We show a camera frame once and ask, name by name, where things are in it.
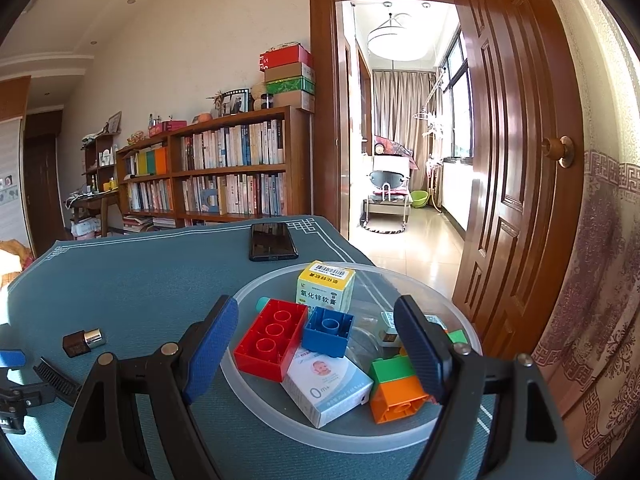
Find dark perfume bottle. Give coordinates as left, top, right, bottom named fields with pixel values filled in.
left=62, top=328, right=105, bottom=359

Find green orange toy block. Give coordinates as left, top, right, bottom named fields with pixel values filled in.
left=369, top=354, right=432, bottom=425

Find teal white medicine box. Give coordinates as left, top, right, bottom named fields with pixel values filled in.
left=376, top=310, right=449, bottom=348

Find red long toy block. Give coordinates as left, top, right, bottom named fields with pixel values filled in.
left=233, top=299, right=308, bottom=382

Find white red medicine box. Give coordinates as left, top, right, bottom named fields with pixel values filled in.
left=281, top=347, right=373, bottom=429

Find teal oval case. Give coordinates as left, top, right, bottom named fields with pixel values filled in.
left=255, top=296, right=270, bottom=313

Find blue toy block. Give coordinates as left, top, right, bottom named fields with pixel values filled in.
left=300, top=307, right=354, bottom=358

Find yellow medicine box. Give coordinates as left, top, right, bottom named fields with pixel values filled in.
left=295, top=260, right=356, bottom=312

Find green pink toy block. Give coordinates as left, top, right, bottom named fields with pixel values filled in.
left=447, top=330, right=469, bottom=344

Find patterned pink curtain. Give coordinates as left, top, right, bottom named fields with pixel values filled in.
left=534, top=0, right=639, bottom=474

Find teal table mat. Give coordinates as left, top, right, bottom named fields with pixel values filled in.
left=1, top=217, right=425, bottom=479

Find brown wooden door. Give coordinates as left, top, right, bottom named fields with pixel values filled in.
left=454, top=0, right=584, bottom=359

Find clear plastic bowl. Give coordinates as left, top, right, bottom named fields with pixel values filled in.
left=221, top=263, right=482, bottom=454

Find small wooden shelf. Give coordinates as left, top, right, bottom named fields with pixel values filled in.
left=81, top=133, right=117, bottom=193

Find black smartphone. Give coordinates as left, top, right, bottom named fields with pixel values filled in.
left=248, top=222, right=298, bottom=262

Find green plastic basin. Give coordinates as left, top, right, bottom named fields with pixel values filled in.
left=410, top=190, right=430, bottom=208

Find white rolling cart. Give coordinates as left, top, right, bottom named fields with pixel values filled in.
left=360, top=136, right=416, bottom=234

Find large wooden bookshelf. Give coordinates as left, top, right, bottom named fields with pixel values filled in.
left=116, top=106, right=312, bottom=226

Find stacked coloured boxes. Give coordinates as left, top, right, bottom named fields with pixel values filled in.
left=256, top=42, right=316, bottom=114

